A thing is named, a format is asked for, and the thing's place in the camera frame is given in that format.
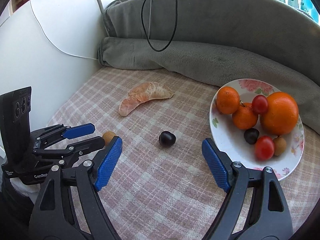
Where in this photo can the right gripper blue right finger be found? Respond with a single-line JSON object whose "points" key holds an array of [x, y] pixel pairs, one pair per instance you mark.
{"points": [[268, 215]]}

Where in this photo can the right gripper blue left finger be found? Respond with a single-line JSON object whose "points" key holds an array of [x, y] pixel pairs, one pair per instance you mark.
{"points": [[54, 216]]}

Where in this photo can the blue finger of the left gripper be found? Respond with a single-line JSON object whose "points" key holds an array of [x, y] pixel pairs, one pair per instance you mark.
{"points": [[77, 131], [73, 151]]}

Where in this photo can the larger red tomato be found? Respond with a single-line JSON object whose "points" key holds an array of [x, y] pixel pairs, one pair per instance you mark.
{"points": [[264, 148]]}

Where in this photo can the brown longan with stem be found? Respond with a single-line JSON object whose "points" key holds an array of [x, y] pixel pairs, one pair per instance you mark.
{"points": [[280, 145]]}

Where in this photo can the dark plum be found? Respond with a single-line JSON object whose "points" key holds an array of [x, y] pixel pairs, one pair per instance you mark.
{"points": [[167, 139], [251, 135]]}

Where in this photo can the small tangerine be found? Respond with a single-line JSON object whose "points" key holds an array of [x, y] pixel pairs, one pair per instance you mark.
{"points": [[227, 100], [244, 118]]}

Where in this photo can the large orange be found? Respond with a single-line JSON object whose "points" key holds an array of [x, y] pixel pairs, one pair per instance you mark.
{"points": [[282, 114]]}

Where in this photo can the small red cherry tomato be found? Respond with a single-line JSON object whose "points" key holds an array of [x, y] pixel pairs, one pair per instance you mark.
{"points": [[260, 105]]}

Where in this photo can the white cabinet side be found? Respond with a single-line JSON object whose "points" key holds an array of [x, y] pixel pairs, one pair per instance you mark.
{"points": [[51, 46]]}

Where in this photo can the peeled pomelo segment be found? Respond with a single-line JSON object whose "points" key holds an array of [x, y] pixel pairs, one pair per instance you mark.
{"points": [[143, 93]]}

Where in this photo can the pink plaid blanket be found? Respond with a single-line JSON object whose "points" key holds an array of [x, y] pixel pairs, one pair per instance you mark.
{"points": [[155, 192]]}

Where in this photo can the lower rolled grey blanket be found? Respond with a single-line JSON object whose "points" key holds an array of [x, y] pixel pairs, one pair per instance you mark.
{"points": [[214, 65]]}

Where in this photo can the upper grey folded blanket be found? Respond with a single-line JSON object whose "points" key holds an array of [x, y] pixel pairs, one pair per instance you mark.
{"points": [[268, 28]]}

